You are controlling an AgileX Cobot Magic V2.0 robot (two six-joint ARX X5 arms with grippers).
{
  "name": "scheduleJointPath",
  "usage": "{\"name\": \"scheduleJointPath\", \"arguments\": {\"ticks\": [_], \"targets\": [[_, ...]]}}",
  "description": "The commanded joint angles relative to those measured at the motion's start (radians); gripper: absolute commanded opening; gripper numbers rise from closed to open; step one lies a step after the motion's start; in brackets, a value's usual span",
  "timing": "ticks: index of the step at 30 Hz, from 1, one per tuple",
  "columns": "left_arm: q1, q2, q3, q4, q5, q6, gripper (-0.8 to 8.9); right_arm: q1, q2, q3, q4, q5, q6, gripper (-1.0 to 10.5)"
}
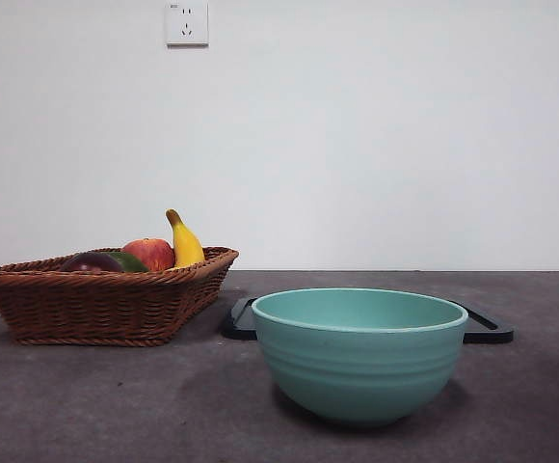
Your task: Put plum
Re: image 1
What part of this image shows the teal ribbed bowl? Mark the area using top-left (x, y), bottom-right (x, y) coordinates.
top-left (251, 287), bottom-right (469, 428)

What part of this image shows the dark purple plum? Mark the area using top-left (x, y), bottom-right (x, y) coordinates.
top-left (60, 251), bottom-right (124, 273)

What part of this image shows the yellow banana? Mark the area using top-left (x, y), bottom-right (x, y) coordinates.
top-left (165, 208), bottom-right (207, 269)

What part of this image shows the black rectangular tray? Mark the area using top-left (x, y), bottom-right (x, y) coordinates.
top-left (220, 297), bottom-right (515, 344)

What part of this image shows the red apple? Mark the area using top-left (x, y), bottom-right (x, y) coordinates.
top-left (121, 237), bottom-right (176, 272)

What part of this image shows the green fruit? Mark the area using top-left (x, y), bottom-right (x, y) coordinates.
top-left (108, 250), bottom-right (151, 274)

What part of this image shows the brown wicker basket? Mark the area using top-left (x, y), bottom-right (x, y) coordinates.
top-left (0, 245), bottom-right (240, 348)

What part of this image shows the white wall socket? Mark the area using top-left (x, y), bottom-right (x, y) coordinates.
top-left (166, 2), bottom-right (210, 48)

